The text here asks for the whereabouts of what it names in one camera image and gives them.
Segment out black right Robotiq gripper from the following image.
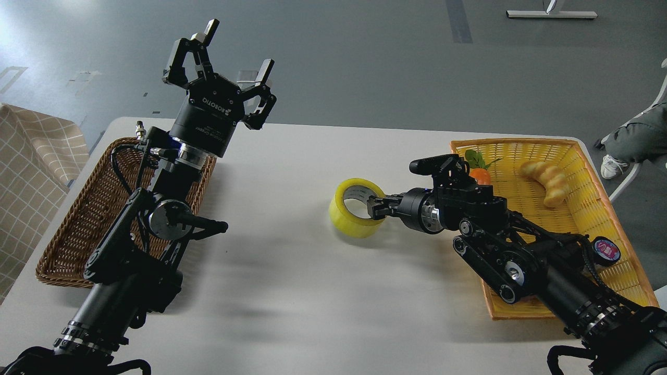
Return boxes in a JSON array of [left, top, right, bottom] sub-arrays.
[[366, 187, 443, 234]]

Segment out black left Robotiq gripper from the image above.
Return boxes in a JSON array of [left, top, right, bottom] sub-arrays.
[[162, 19, 277, 158]]

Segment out yellow tape roll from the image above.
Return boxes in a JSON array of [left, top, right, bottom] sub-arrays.
[[328, 178, 385, 238]]

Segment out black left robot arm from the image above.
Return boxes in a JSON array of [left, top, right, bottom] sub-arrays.
[[2, 19, 276, 374]]

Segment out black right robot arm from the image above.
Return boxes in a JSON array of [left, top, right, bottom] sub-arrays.
[[366, 154, 666, 374]]

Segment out grey floor plate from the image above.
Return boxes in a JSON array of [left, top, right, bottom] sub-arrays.
[[236, 70, 259, 87]]

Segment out orange toy carrot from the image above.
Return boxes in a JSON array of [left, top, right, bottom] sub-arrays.
[[464, 149, 502, 185]]

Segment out toy bread twist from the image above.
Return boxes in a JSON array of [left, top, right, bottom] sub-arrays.
[[519, 160, 569, 208]]

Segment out beige checkered cloth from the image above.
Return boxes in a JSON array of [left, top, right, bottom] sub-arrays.
[[1, 104, 90, 301]]

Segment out brown wicker basket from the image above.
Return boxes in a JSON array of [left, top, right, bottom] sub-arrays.
[[35, 137, 217, 288]]

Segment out yellow plastic basket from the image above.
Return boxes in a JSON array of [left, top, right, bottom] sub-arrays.
[[450, 137, 658, 307]]

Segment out small jar dark lid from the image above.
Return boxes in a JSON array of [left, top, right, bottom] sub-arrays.
[[591, 236, 622, 268]]

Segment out white metal stand base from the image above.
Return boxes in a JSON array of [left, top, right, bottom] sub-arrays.
[[505, 1, 598, 20]]

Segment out person in grey clothes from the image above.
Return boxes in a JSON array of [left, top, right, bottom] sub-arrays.
[[594, 102, 667, 180]]

